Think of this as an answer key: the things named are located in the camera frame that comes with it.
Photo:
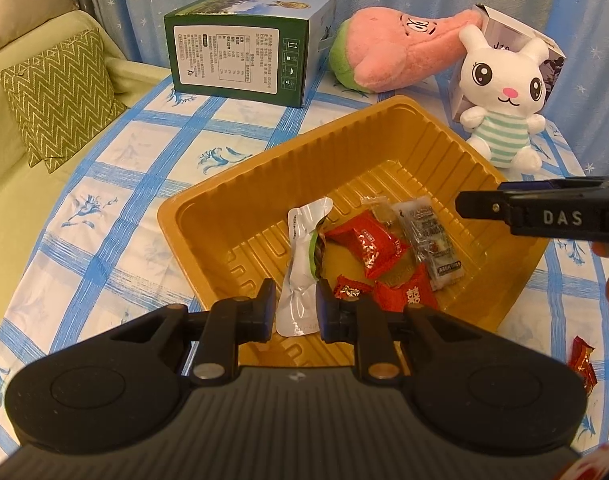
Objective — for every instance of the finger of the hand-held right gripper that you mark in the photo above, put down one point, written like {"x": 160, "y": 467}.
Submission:
{"x": 549, "y": 184}
{"x": 484, "y": 205}

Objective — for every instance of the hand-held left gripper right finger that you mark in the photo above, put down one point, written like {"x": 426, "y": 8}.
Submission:
{"x": 324, "y": 310}

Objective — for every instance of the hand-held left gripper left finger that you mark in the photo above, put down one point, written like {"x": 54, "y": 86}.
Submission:
{"x": 267, "y": 310}

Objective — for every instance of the white silver snack packet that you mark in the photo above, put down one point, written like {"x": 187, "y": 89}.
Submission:
{"x": 299, "y": 270}

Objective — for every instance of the golden plastic tray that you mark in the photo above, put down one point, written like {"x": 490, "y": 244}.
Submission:
{"x": 414, "y": 160}

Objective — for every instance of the dark red candy packet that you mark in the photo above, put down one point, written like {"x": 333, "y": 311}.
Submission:
{"x": 409, "y": 295}

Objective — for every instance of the small red candy packet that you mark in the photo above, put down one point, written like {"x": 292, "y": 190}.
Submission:
{"x": 349, "y": 290}

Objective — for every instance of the clear dark print snack packet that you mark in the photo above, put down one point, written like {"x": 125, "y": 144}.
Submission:
{"x": 429, "y": 245}

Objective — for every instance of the large bright red candy packet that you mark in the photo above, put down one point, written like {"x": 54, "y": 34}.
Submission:
{"x": 369, "y": 252}

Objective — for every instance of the small clear candy wrapper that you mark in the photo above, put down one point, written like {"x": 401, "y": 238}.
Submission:
{"x": 379, "y": 210}

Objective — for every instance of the white rabbit plush toy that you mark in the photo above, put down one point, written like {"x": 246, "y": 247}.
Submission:
{"x": 499, "y": 85}

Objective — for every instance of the red candy with orange ends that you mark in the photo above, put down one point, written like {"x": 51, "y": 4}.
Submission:
{"x": 582, "y": 365}

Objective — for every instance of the plant print cardboard box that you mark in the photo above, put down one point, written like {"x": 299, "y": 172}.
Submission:
{"x": 504, "y": 27}

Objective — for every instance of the pink plush toy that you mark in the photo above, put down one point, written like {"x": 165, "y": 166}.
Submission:
{"x": 399, "y": 50}

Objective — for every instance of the blue checked tablecloth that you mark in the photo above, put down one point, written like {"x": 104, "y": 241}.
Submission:
{"x": 134, "y": 160}

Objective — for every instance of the red white cloth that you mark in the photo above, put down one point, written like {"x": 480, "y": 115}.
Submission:
{"x": 584, "y": 470}

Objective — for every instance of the green and white carton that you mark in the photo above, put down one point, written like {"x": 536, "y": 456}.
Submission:
{"x": 234, "y": 60}

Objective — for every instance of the light green sofa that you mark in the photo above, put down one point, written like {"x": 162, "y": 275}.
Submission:
{"x": 14, "y": 200}

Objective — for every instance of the green zigzag cushion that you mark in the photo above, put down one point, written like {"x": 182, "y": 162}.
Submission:
{"x": 59, "y": 100}

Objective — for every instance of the beige satin cushion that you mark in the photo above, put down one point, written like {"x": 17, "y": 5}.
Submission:
{"x": 14, "y": 5}

